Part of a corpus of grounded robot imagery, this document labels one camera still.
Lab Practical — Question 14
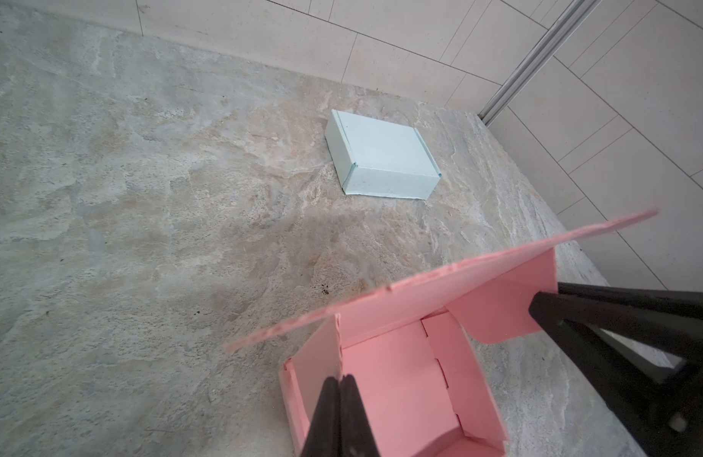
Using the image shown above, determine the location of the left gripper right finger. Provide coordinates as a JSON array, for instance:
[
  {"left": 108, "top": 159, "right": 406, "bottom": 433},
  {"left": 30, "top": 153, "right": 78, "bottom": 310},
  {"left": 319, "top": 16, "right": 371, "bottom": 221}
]
[{"left": 339, "top": 374, "right": 380, "bottom": 457}]

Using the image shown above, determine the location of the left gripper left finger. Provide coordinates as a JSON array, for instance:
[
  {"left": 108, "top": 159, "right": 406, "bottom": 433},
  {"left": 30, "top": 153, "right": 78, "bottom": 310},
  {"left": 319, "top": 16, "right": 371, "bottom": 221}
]
[{"left": 300, "top": 377, "right": 341, "bottom": 457}]

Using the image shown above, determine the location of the light blue paper box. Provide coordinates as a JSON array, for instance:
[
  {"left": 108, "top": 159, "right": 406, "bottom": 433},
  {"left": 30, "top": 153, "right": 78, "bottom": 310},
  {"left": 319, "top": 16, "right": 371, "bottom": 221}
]
[{"left": 325, "top": 110, "right": 442, "bottom": 200}]

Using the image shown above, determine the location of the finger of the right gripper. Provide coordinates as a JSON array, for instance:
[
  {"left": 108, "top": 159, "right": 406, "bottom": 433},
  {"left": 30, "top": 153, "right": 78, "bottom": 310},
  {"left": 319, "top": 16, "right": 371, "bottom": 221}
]
[{"left": 529, "top": 283, "right": 703, "bottom": 456}]

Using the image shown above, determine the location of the pink paper box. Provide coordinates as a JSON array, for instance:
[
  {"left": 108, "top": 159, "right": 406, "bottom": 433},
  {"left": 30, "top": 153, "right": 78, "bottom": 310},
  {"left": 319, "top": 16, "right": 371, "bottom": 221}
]
[{"left": 225, "top": 211, "right": 653, "bottom": 456}]

